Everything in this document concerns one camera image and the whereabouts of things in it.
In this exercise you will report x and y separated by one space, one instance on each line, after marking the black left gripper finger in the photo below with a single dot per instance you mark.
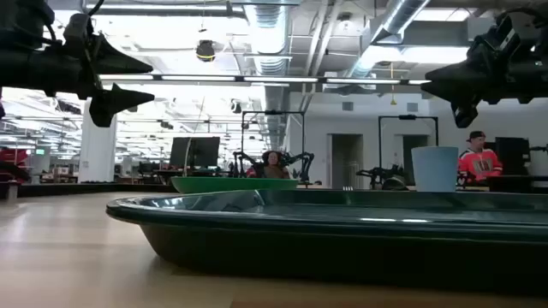
111 62
105 107

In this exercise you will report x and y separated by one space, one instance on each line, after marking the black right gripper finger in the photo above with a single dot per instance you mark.
449 81
466 113

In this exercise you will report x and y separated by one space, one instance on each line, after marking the light blue plastic cup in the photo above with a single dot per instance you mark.
434 171

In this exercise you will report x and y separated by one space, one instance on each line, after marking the green round plate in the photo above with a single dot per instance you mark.
231 185

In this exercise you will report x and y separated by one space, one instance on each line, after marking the black background robot arm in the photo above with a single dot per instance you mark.
301 162
379 174
244 164

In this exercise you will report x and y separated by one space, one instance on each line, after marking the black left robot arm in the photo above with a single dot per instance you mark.
21 19

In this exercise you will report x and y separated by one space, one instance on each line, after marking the dark green plastic tray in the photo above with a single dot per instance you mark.
299 239

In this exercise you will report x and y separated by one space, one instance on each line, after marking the white building column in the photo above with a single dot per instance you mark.
97 154

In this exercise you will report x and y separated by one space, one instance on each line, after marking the person in red jersey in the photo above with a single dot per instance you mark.
478 164

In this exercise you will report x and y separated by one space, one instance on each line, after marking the grey door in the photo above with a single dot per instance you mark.
347 160
415 145

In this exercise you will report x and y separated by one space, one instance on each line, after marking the black computer monitor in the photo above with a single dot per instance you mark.
194 152
513 156

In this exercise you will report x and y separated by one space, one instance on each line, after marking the long ceiling light bar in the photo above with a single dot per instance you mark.
278 79

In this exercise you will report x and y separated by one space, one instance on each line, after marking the seated person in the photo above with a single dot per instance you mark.
274 167

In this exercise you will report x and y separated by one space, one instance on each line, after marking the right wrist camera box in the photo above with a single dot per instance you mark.
503 36

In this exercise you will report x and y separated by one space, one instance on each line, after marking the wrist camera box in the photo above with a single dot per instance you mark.
77 27
503 36

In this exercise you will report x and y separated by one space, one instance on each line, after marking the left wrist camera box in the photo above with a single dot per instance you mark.
77 27

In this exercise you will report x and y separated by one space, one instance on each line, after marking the black overhead camera frame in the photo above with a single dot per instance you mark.
406 117
274 113

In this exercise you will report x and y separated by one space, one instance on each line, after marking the black ceiling dome camera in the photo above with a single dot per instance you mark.
205 50

